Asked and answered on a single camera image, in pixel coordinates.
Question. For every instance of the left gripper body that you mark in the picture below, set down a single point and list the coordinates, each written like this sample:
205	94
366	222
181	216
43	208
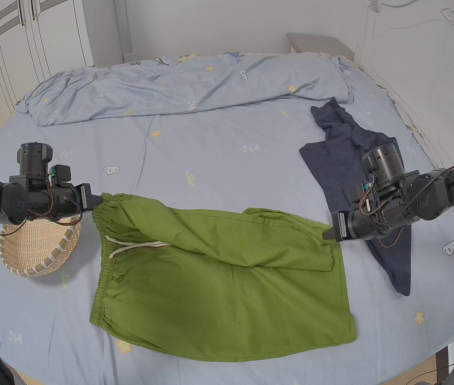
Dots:
66	203

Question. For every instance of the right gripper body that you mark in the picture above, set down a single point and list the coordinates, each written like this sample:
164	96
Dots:
367	223

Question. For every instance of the green shorts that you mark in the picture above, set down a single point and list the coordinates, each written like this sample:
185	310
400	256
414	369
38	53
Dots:
231	295

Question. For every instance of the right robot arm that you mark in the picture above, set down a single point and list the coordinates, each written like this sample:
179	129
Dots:
451	191

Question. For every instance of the round woven basket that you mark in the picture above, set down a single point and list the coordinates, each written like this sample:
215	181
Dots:
30	251

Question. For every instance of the dark blue garment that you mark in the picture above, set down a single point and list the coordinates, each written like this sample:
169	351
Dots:
339	150

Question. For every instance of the bed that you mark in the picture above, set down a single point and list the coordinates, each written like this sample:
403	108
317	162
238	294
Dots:
227	142

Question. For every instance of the pale blue quilt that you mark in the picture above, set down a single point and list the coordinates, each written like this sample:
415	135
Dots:
170	86

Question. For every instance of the white wardrobe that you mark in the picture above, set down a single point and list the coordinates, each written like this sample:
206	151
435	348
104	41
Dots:
50	22

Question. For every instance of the grey bedside table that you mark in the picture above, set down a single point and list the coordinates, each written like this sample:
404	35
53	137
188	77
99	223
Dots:
319	42

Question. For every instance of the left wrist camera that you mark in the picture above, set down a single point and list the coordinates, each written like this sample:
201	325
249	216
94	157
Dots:
62	173

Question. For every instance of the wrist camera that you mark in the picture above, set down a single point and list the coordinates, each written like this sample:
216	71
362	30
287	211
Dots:
357	195
62	173

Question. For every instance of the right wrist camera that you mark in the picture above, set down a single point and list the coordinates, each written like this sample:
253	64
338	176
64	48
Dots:
357	195

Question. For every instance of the pale wall pipe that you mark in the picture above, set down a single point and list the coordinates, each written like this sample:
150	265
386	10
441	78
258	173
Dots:
122	14

